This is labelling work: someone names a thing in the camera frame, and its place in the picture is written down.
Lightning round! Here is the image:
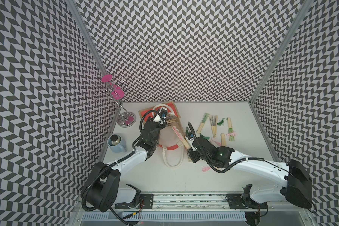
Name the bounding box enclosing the light blue mug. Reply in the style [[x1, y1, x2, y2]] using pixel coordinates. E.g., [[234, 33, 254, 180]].
[[107, 134, 127, 153]]

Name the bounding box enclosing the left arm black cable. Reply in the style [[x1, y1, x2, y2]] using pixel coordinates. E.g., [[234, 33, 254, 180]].
[[139, 109, 160, 132]]

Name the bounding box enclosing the chrome stand with pink cups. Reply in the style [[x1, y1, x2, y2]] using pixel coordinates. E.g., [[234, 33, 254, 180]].
[[91, 74, 136, 128]]

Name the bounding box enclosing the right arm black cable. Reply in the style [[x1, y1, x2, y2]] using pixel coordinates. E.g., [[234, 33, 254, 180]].
[[187, 121, 200, 145]]

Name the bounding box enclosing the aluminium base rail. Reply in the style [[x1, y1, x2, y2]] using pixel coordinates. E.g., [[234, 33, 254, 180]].
[[68, 192, 317, 226]]

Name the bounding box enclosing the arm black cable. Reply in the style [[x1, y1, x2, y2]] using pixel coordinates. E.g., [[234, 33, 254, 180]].
[[187, 121, 200, 145], [139, 109, 160, 132]]

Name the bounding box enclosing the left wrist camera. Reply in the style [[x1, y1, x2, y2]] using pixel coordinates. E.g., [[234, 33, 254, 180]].
[[153, 108, 168, 124]]

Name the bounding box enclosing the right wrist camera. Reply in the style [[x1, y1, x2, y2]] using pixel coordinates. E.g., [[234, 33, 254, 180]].
[[185, 132, 195, 148]]

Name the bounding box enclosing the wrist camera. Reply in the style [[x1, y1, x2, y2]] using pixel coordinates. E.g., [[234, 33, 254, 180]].
[[185, 132, 195, 148], [153, 108, 168, 124]]

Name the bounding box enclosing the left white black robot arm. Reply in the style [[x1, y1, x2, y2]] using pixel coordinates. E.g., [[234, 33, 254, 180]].
[[81, 115, 167, 212]]

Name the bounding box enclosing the burlap red striped tote bag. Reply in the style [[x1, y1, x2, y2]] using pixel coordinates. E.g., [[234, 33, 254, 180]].
[[138, 101, 187, 169]]

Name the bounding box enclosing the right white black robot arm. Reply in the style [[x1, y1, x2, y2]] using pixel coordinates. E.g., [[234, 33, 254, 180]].
[[186, 134, 314, 210]]

